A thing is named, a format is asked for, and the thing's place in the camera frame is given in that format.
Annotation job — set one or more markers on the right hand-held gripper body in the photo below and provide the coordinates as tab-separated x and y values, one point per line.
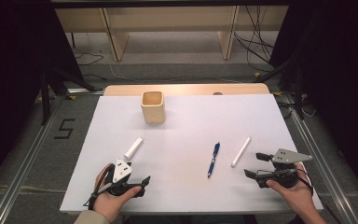
287	156

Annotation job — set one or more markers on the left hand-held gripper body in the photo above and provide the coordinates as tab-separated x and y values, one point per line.
121	171

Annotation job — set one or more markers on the short white tube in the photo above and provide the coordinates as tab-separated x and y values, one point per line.
133	148

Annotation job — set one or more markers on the long white pen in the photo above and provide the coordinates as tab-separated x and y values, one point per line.
241	151

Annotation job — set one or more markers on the blue pen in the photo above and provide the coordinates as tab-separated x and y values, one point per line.
213	160

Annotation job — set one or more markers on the beige square cup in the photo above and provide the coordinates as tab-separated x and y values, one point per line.
153	112

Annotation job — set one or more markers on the person's left hand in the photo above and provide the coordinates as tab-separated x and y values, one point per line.
107	203

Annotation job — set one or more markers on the person's right hand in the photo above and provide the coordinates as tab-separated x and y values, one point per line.
298	196

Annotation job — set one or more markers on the white board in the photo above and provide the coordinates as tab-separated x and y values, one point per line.
183	186

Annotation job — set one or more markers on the black metal stand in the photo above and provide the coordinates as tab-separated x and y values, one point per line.
296	87
48	93

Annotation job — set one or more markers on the light wooden table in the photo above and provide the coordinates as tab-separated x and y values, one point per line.
186	89

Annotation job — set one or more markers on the black curtain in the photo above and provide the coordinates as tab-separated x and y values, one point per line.
15	77
341	77

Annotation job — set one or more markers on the beige wooden desk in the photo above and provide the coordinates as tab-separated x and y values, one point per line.
174	18

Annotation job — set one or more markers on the aluminium floor rail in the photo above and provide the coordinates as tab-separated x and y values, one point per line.
21	174
326	161

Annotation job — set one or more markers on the short aluminium rail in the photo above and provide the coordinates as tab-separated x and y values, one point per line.
85	91

